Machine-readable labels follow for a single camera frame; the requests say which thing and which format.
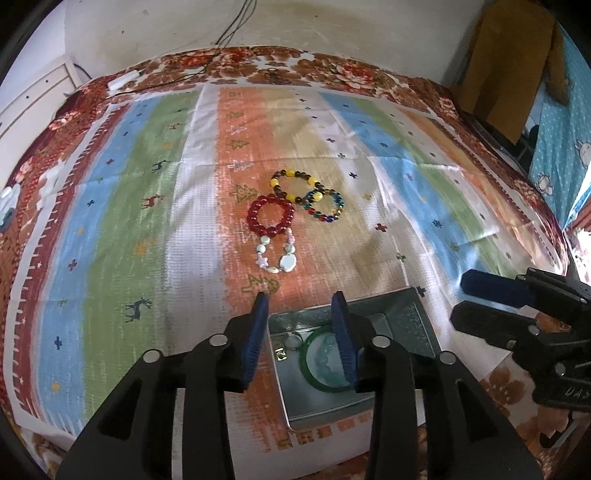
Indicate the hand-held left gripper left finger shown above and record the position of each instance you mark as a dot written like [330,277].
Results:
[255,341]

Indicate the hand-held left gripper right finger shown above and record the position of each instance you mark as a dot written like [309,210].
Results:
[344,341]

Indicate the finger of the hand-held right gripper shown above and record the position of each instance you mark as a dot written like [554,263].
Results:
[485,321]
[489,284]

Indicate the green jade bangle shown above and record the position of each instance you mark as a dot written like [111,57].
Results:
[310,376]

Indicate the silver metal tin box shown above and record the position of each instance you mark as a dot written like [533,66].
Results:
[406,327]

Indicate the striped colourful mat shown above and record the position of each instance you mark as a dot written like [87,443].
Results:
[152,240]

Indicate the blue printed curtain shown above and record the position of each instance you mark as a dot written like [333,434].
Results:
[558,152]

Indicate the brown hanging garment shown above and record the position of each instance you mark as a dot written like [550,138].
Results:
[508,69]

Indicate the white power adapter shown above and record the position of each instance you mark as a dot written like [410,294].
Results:
[122,80]

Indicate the white headboard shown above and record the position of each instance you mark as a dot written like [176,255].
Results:
[32,97]

